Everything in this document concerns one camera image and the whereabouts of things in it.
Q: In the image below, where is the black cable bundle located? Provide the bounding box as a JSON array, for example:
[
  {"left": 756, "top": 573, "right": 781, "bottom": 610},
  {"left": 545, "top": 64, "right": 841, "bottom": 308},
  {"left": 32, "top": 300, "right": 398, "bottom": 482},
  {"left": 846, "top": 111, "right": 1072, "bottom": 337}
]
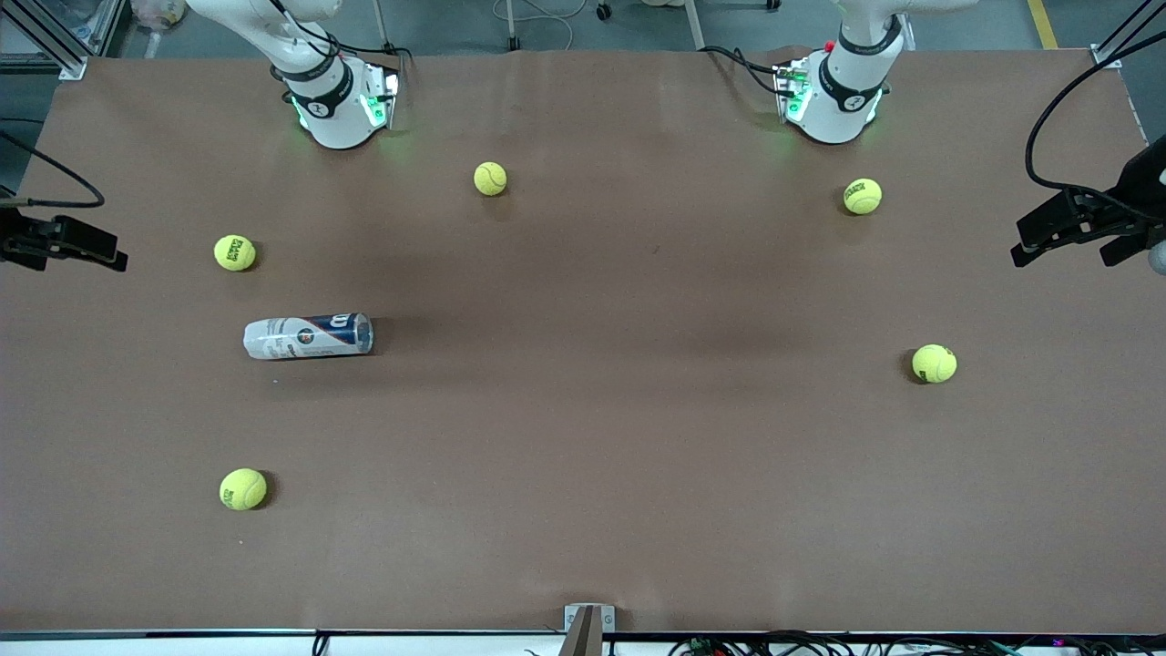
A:
[{"left": 670, "top": 629, "right": 1166, "bottom": 656}]

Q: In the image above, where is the aluminium frame profile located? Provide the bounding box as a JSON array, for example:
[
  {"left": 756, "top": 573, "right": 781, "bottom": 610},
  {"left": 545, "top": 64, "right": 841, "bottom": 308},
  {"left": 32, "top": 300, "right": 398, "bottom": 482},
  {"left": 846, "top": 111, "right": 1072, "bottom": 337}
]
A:
[
  {"left": 0, "top": 0, "right": 126, "bottom": 81},
  {"left": 1091, "top": 0, "right": 1166, "bottom": 69}
]

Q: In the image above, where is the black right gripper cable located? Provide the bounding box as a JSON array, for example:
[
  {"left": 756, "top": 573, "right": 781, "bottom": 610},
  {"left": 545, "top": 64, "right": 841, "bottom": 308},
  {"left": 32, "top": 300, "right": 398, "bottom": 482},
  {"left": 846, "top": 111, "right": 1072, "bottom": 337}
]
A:
[{"left": 0, "top": 130, "right": 107, "bottom": 210}]

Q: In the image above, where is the black right arm base cable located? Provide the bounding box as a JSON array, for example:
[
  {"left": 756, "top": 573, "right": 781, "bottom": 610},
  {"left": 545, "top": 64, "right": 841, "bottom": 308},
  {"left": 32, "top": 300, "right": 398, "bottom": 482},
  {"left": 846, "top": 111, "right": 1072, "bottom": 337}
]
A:
[{"left": 264, "top": 0, "right": 415, "bottom": 69}]

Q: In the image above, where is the black left arm base cable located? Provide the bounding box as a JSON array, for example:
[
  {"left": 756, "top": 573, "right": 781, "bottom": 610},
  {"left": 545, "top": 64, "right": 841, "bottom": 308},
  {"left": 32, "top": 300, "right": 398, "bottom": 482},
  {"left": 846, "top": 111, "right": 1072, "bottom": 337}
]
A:
[{"left": 700, "top": 44, "right": 793, "bottom": 97}]

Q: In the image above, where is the black arm base cable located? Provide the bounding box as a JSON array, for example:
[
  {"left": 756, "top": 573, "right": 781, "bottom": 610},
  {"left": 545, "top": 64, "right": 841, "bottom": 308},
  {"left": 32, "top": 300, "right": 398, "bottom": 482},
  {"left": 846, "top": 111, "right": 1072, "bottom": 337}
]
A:
[
  {"left": 264, "top": 0, "right": 415, "bottom": 69},
  {"left": 700, "top": 44, "right": 793, "bottom": 97}
]

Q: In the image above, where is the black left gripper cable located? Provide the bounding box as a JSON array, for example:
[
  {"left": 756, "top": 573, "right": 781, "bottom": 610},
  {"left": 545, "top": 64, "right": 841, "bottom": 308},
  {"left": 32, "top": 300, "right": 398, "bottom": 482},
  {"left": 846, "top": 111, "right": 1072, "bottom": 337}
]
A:
[{"left": 1024, "top": 32, "right": 1166, "bottom": 227}]

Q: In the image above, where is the metal base connector bracket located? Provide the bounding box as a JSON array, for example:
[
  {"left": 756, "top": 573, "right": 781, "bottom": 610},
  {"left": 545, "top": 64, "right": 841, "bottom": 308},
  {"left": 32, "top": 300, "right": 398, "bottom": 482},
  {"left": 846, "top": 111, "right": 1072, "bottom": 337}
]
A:
[
  {"left": 773, "top": 59, "right": 813, "bottom": 124},
  {"left": 364, "top": 62, "right": 404, "bottom": 130}
]

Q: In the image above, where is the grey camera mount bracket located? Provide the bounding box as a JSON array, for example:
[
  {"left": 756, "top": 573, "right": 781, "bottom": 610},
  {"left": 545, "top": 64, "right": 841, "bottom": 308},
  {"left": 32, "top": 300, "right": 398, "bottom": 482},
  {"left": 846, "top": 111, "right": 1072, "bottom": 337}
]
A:
[{"left": 563, "top": 603, "right": 617, "bottom": 656}]

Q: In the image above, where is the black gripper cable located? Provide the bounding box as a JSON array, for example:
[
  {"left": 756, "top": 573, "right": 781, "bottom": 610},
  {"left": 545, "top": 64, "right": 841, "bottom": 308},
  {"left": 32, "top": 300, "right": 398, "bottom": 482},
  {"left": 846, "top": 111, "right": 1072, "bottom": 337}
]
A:
[
  {"left": 0, "top": 130, "right": 107, "bottom": 210},
  {"left": 1024, "top": 32, "right": 1166, "bottom": 227}
]

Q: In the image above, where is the white blue tennis ball can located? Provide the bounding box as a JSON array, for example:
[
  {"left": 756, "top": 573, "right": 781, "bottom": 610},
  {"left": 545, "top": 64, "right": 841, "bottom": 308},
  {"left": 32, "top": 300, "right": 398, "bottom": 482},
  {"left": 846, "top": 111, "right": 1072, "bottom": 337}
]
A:
[{"left": 243, "top": 313, "right": 375, "bottom": 361}]

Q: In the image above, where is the clear plastic bag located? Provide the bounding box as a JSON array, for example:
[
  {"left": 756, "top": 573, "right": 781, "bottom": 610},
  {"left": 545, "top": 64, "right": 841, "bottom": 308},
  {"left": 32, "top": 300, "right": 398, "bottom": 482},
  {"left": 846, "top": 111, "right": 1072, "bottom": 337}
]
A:
[{"left": 132, "top": 0, "right": 188, "bottom": 33}]

